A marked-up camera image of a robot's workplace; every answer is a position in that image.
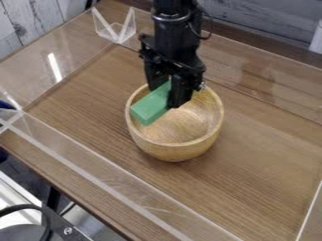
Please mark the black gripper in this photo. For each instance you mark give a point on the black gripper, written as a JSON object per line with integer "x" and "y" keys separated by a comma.
{"x": 170, "y": 55}

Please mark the green rectangular block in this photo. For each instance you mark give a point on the green rectangular block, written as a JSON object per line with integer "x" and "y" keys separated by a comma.
{"x": 150, "y": 103}

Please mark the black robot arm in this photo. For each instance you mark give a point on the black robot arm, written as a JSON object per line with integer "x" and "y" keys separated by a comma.
{"x": 179, "y": 6}

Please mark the brown wooden bowl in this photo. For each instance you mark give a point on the brown wooden bowl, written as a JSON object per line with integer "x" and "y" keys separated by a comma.
{"x": 186, "y": 130}

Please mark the black table leg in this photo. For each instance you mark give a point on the black table leg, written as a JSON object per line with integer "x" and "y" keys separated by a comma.
{"x": 54, "y": 199}

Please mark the clear acrylic enclosure wall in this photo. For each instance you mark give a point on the clear acrylic enclosure wall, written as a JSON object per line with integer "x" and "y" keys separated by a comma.
{"x": 250, "y": 190}

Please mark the clear acrylic corner bracket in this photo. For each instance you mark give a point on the clear acrylic corner bracket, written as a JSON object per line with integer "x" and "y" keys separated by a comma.
{"x": 115, "y": 32}

